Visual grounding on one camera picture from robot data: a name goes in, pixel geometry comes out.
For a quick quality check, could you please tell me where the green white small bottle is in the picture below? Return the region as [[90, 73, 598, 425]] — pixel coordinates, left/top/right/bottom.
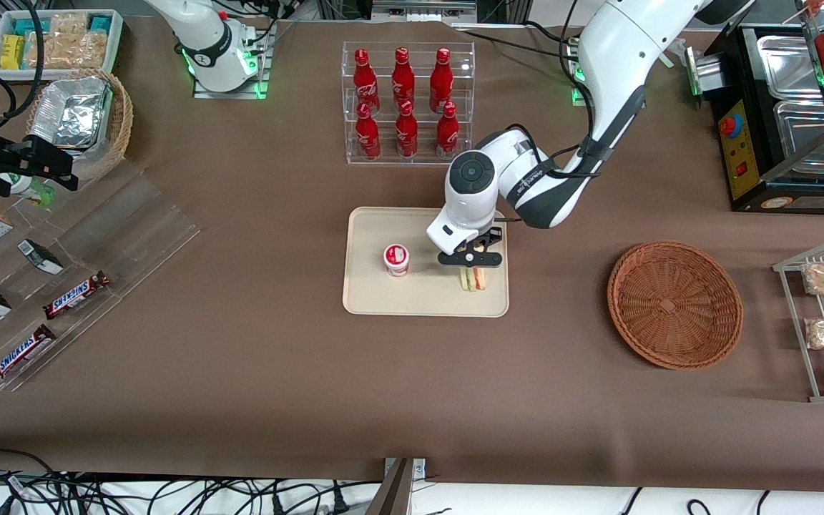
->
[[0, 172, 57, 207]]

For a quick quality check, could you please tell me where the red white yogurt cup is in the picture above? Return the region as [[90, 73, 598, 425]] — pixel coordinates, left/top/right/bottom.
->
[[383, 244, 411, 278]]

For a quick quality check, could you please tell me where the clear acrylic display stand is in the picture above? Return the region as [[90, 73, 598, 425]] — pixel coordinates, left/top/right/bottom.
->
[[0, 159, 202, 393]]

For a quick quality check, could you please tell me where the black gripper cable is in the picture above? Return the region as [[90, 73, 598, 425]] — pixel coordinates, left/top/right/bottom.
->
[[0, 0, 48, 131]]

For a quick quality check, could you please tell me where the clear acrylic bottle rack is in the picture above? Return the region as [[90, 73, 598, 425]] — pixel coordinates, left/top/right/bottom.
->
[[341, 41, 476, 167]]

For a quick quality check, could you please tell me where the crumpled clear plastic wrap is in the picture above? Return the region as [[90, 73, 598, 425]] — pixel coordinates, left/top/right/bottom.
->
[[662, 37, 693, 71]]

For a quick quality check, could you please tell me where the snickers chocolate bar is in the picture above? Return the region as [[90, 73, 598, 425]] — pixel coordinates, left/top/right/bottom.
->
[[41, 270, 111, 320], [0, 323, 58, 387]]

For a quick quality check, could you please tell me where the black food warmer appliance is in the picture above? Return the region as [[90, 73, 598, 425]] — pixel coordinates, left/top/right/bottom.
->
[[687, 0, 824, 215]]

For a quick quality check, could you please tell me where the yellow snack packet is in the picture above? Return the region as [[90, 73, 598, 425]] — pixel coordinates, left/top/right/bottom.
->
[[0, 34, 26, 71]]

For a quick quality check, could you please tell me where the beige rectangular tray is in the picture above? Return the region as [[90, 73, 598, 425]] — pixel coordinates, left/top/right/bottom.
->
[[342, 207, 510, 318]]

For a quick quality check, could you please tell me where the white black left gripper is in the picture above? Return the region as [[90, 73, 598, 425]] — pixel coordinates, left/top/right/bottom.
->
[[426, 206, 504, 281]]

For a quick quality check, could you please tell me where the rice cracker bag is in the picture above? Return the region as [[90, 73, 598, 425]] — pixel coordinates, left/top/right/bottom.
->
[[24, 13, 109, 70]]

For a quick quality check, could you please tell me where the light wicker basket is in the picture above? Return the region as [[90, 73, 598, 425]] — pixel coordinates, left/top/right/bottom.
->
[[24, 67, 134, 184]]

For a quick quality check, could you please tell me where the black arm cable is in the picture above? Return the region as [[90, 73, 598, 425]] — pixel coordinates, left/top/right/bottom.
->
[[501, 0, 602, 181]]

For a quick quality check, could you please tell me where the black table cable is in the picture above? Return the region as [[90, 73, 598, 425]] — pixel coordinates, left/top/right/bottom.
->
[[451, 20, 584, 59]]

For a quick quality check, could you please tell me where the black floor cable tangle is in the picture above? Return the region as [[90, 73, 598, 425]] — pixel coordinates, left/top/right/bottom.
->
[[0, 448, 384, 515]]

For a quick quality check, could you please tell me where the silver metal wire rack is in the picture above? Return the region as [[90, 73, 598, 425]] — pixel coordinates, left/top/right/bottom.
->
[[772, 238, 824, 403]]

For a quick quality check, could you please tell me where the round brown wicker basket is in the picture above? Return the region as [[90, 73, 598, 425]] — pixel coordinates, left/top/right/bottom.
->
[[607, 240, 744, 371]]

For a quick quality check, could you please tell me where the aluminium foil container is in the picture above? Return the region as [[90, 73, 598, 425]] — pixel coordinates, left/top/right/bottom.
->
[[29, 75, 114, 152]]

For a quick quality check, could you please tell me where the red cola bottle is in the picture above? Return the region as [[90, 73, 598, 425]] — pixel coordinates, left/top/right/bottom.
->
[[391, 46, 416, 114], [429, 47, 454, 114], [352, 48, 381, 115], [355, 102, 382, 161], [436, 102, 460, 161], [395, 100, 419, 160]]

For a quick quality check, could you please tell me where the white plastic snack bin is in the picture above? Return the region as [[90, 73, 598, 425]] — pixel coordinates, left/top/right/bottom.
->
[[0, 9, 125, 81]]

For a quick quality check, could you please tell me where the metal table bracket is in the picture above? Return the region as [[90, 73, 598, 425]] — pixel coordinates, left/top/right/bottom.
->
[[365, 457, 428, 515]]

